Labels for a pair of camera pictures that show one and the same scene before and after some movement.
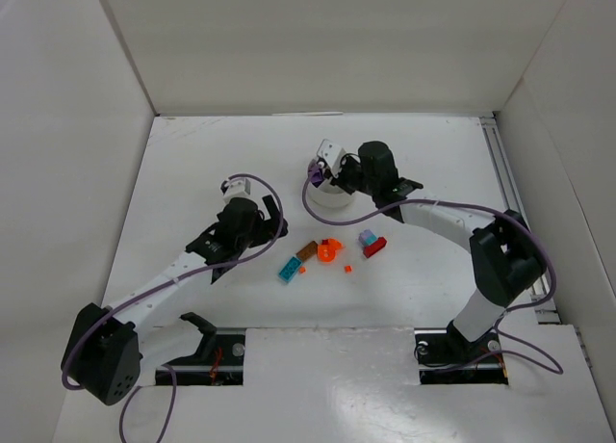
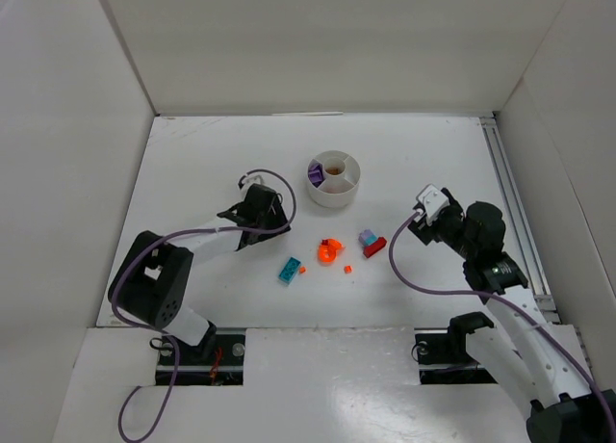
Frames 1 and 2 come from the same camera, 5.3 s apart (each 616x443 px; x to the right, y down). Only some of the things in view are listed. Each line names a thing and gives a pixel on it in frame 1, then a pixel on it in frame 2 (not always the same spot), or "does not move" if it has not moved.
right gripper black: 344,176 to 434,226
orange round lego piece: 326,252 does not move
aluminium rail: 542,299 does not move
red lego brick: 374,247 does not move
